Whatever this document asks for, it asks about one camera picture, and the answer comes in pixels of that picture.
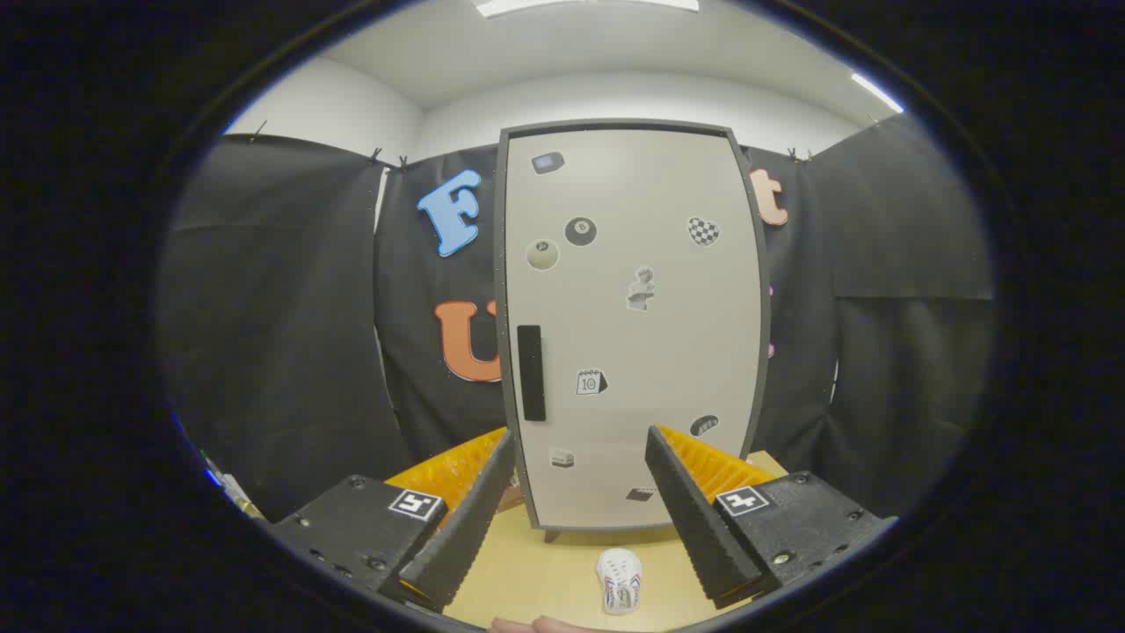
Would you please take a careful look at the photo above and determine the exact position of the light grey shoe cabinet door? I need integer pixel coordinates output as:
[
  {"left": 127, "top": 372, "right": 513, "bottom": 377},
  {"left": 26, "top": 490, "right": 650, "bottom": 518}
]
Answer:
[{"left": 505, "top": 129, "right": 762, "bottom": 531}]

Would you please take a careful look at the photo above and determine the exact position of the small ceiling light panel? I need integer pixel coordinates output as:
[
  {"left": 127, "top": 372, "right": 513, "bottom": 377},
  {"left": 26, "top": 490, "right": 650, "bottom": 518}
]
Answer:
[{"left": 850, "top": 73, "right": 904, "bottom": 113}]

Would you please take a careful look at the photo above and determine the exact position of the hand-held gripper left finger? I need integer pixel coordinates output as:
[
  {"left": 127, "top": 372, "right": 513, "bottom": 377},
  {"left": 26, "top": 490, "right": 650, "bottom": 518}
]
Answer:
[{"left": 268, "top": 428, "right": 519, "bottom": 614}]

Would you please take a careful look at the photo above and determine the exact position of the grey shoe cabinet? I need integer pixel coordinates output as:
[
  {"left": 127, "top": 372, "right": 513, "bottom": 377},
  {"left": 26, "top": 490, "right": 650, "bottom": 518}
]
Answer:
[{"left": 494, "top": 119, "right": 773, "bottom": 543}]

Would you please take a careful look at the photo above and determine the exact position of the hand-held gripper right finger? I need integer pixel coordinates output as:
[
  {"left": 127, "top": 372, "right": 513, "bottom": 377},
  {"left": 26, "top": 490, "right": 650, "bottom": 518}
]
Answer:
[{"left": 644, "top": 425, "right": 899, "bottom": 610}]

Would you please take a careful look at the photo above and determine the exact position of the black backdrop cloth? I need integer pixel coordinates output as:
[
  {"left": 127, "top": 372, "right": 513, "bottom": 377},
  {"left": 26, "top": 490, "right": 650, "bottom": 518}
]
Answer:
[{"left": 158, "top": 114, "right": 994, "bottom": 524}]

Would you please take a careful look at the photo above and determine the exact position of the long ceiling light panel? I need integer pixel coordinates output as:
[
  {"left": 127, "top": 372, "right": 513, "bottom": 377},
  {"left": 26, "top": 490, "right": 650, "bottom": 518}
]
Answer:
[{"left": 475, "top": 0, "right": 700, "bottom": 18}]

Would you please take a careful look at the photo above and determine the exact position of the white striped shoe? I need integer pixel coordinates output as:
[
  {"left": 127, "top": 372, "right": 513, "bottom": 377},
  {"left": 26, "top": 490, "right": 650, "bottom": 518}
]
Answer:
[{"left": 597, "top": 548, "right": 643, "bottom": 615}]

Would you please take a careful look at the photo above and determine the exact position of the black door handle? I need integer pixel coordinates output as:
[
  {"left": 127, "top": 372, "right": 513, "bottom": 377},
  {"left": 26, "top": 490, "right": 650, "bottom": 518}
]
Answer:
[{"left": 517, "top": 324, "right": 547, "bottom": 423}]

